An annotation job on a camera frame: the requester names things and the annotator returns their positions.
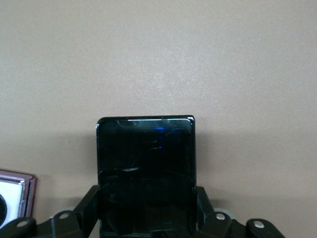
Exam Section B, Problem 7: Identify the tall black smartphone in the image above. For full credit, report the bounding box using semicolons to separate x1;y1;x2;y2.
95;115;198;238

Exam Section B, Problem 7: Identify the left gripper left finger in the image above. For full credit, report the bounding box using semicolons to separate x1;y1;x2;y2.
0;184;100;238

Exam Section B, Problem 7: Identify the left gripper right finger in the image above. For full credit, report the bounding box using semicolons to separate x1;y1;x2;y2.
197;186;289;238

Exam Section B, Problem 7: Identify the lavender flip phone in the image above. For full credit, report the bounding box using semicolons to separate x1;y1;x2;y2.
0;169;38;228

